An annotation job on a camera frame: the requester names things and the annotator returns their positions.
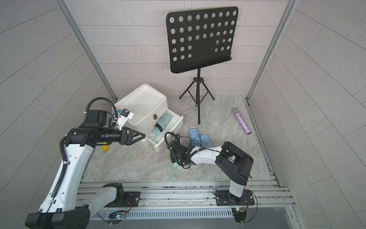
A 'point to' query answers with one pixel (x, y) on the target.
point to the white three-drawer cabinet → (151, 117)
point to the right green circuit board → (238, 209)
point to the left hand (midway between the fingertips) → (142, 133)
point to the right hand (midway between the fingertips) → (173, 155)
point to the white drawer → (170, 121)
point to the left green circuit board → (117, 214)
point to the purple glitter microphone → (243, 123)
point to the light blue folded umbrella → (194, 136)
